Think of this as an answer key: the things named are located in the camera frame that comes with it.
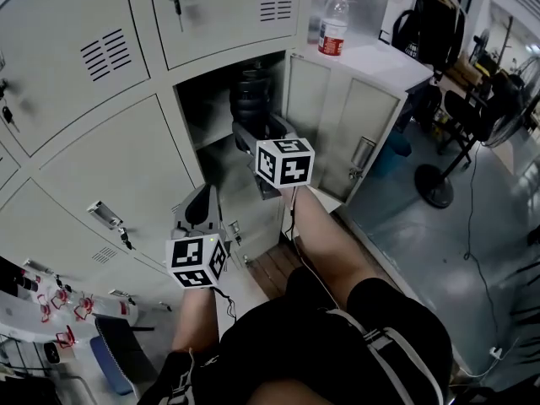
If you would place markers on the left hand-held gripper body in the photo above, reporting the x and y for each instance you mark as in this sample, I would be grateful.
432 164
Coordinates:
194 255

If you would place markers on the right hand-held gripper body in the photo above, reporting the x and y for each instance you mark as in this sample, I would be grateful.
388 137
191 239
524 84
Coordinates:
287 163

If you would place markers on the black ribbed item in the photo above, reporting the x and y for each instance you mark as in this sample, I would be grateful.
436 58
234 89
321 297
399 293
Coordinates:
249 99

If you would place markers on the grey metal locker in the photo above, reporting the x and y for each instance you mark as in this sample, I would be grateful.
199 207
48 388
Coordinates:
105 163

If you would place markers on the person's left forearm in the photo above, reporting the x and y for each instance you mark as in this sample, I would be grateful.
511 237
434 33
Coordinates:
196 319

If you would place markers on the person's right forearm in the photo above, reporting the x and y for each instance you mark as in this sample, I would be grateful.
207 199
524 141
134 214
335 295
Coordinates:
325 243

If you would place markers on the open grey locker door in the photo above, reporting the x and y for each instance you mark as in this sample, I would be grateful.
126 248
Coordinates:
337 133

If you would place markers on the black locker key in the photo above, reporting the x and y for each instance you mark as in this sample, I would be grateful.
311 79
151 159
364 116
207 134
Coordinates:
8 116
125 238
178 7

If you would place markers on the red clip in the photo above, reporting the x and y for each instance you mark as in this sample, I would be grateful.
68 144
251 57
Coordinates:
60 298
44 310
84 306
66 338

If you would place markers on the blue chair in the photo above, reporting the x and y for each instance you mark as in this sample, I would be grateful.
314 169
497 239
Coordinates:
111 352

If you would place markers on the white shelf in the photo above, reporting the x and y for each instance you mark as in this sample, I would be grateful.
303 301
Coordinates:
379 63

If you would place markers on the person's black shorts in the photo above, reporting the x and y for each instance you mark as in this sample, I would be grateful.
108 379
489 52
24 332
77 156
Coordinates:
304 344

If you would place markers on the clear plastic bottle red label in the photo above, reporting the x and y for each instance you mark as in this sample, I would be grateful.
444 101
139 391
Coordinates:
334 23

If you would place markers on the person's leg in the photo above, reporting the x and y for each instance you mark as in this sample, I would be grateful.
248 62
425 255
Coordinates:
304 392

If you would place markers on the black hanging backpack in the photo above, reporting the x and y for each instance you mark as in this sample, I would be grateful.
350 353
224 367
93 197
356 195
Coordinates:
434 32

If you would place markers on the black standing fan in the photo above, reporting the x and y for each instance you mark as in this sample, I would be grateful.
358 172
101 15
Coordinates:
498 116

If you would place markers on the white charger plug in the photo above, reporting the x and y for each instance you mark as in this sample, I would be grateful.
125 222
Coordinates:
496 352

